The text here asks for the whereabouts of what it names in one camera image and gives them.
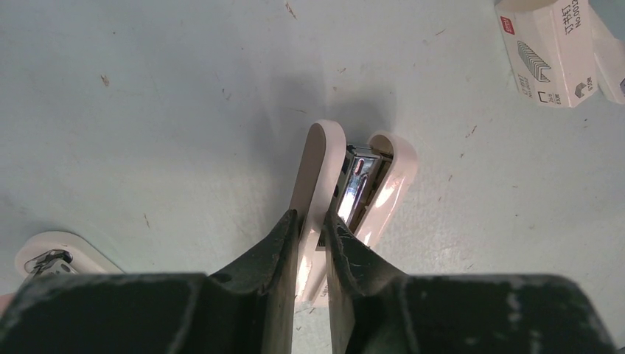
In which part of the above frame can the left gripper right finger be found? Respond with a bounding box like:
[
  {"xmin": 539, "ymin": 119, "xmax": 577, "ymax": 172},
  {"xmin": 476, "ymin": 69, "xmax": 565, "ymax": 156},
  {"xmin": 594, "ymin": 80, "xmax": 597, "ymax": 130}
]
[{"xmin": 323, "ymin": 212, "xmax": 617, "ymax": 353}]

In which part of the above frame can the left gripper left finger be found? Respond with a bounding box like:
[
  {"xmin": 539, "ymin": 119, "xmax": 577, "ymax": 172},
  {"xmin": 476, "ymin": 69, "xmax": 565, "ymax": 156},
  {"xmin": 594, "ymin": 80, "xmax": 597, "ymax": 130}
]
[{"xmin": 1, "ymin": 210, "xmax": 299, "ymax": 353}]

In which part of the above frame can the white stapler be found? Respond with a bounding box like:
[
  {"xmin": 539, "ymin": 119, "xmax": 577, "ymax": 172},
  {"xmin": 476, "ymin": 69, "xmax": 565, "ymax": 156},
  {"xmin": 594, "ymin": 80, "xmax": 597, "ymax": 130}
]
[{"xmin": 290, "ymin": 119, "xmax": 418, "ymax": 308}]

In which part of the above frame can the beige stapler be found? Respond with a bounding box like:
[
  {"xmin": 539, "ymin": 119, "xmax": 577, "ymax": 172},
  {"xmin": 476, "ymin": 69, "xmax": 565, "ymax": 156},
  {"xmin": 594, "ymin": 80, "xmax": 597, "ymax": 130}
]
[{"xmin": 15, "ymin": 231, "xmax": 122, "ymax": 280}]

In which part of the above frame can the white staple box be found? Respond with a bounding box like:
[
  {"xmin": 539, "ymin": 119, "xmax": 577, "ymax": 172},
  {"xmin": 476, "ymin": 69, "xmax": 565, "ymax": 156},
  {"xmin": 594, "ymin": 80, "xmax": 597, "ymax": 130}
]
[
  {"xmin": 495, "ymin": 0, "xmax": 597, "ymax": 108},
  {"xmin": 589, "ymin": 6, "xmax": 624, "ymax": 105}
]

